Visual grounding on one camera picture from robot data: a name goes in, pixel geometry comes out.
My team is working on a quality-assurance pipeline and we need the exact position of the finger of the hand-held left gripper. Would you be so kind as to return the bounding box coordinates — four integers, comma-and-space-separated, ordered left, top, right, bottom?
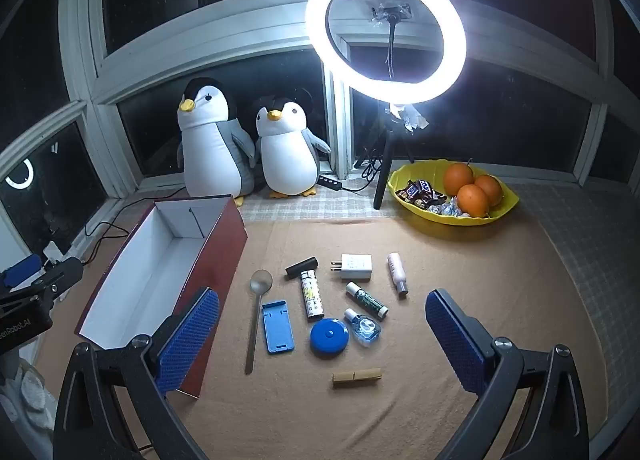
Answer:
0, 254, 42, 288
27, 257, 84, 312

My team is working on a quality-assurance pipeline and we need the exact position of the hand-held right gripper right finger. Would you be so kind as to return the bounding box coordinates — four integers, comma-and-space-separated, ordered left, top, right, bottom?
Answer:
425, 289, 591, 460

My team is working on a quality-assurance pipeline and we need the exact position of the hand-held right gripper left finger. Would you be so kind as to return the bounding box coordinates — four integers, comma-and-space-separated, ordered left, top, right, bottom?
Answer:
52, 286, 221, 460

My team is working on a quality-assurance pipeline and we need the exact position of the red cardboard box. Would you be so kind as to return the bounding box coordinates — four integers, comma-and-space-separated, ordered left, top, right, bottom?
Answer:
74, 194, 248, 400

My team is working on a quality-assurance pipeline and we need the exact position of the round blue tape measure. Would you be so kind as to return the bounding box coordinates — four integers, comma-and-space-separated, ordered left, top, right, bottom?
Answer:
310, 319, 350, 358

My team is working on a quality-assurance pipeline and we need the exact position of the black tube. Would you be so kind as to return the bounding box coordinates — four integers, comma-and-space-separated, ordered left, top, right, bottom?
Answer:
285, 256, 319, 281

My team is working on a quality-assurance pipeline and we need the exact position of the brown blanket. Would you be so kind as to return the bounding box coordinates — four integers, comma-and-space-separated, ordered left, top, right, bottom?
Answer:
37, 217, 621, 460

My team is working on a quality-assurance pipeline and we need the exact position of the small white bottle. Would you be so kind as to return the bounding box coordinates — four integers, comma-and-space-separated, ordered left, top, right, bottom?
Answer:
387, 253, 409, 298

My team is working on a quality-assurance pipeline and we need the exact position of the light blue phone stand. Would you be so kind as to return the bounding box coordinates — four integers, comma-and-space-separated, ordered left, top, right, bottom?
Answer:
262, 300, 296, 354

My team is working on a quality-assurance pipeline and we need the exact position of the metal spoon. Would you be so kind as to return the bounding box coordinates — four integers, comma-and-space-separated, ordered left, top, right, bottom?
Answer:
244, 269, 274, 374

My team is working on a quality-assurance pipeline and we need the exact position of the small clear blue bottle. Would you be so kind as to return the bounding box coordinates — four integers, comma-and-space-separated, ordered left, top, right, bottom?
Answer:
343, 308, 382, 347

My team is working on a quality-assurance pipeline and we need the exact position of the green lip balm tube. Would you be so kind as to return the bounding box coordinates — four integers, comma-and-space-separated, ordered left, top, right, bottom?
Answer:
345, 282, 389, 321

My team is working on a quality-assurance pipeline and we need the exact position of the wooden clothespin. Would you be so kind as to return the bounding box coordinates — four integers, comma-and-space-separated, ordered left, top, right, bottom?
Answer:
332, 367, 383, 388

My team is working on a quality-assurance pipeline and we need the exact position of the white patterned lighter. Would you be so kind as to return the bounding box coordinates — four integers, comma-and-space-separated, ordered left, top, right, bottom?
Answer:
299, 271, 326, 319

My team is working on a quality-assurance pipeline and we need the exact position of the yellow plastic bowl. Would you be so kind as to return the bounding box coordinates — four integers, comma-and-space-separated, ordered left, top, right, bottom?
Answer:
387, 159, 520, 226

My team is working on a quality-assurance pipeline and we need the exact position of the pile of wrapped candies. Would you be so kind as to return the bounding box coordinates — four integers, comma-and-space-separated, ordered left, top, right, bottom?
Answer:
425, 197, 466, 217

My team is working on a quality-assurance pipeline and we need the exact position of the pile of chocolate bars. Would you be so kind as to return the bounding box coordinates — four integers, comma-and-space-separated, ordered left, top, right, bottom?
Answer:
396, 179, 447, 207

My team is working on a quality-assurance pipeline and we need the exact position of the plaid cloth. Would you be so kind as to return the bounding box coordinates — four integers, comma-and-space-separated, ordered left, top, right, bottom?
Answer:
137, 180, 640, 391

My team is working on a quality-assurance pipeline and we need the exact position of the large penguin plush toy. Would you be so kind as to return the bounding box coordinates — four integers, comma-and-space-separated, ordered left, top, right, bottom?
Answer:
176, 77, 257, 206

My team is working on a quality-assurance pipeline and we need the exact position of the small penguin plush toy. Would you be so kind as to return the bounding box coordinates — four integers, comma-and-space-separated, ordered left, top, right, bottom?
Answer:
252, 96, 332, 199

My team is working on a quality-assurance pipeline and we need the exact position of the crumpled tape wrap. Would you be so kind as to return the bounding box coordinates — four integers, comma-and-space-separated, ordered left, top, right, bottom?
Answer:
390, 103, 430, 134

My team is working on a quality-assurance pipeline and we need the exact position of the phone clamp on gooseneck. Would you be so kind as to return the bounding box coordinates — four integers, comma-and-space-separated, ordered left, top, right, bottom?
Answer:
369, 0, 414, 82

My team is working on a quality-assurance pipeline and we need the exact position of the black power cable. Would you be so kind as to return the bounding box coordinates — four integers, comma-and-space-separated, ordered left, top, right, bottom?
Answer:
80, 200, 151, 266

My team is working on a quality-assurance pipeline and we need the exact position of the white wall charger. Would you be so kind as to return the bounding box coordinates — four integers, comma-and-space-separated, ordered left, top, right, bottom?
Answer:
328, 253, 374, 283

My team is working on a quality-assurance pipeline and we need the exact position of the black cable with inline remote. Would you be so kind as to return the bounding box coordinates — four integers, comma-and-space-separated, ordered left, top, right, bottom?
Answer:
316, 153, 388, 192

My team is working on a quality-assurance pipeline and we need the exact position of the white ring light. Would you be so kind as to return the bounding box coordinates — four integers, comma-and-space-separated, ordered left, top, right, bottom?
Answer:
305, 0, 467, 105

